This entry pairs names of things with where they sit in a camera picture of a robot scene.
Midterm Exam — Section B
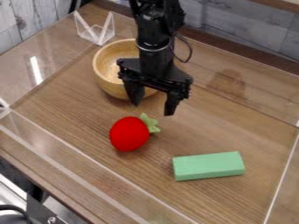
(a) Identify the red plush strawberry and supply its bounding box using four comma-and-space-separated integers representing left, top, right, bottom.
107, 113, 161, 152

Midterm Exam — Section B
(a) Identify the wooden bowl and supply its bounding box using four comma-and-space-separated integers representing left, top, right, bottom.
90, 38, 158, 101

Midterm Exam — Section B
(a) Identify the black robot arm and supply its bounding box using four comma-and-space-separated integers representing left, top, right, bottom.
115, 0, 192, 116

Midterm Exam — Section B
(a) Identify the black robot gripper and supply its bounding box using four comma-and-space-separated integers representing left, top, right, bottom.
115, 43, 194, 117

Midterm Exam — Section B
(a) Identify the black metal bracket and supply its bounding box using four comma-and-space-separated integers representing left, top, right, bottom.
25, 194, 67, 224

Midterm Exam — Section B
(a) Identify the green foam block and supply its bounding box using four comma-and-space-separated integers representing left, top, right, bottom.
172, 151, 245, 181

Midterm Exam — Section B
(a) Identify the clear acrylic tray wall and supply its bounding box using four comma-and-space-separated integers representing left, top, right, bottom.
0, 102, 197, 224

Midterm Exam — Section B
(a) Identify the clear acrylic triangular stand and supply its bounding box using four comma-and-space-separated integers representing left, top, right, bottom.
73, 10, 115, 46

